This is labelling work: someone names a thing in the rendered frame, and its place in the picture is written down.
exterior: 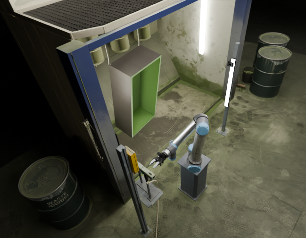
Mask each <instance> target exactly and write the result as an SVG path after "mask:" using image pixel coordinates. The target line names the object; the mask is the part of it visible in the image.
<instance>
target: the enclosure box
mask: <svg viewBox="0 0 306 238"><path fill-rule="evenodd" d="M160 64H161V54H159V53H157V52H155V51H153V50H151V49H149V48H147V47H144V46H142V45H139V46H138V47H136V48H134V49H133V50H131V51H130V52H128V53H127V54H125V55H124V56H122V57H120V58H119V59H117V60H115V61H114V62H112V63H111V64H109V72H110V80H111V89H112V98H113V106H114V115H115V124H116V127H117V128H118V129H120V130H121V131H123V132H124V133H126V134H127V135H129V136H130V137H131V138H133V137H134V136H135V135H136V134H137V133H138V132H139V131H140V130H141V129H142V128H143V127H144V126H145V125H146V124H147V123H148V122H149V121H150V120H151V119H152V118H153V117H155V114H156V104H157V92H158V83H159V73H160Z"/></svg>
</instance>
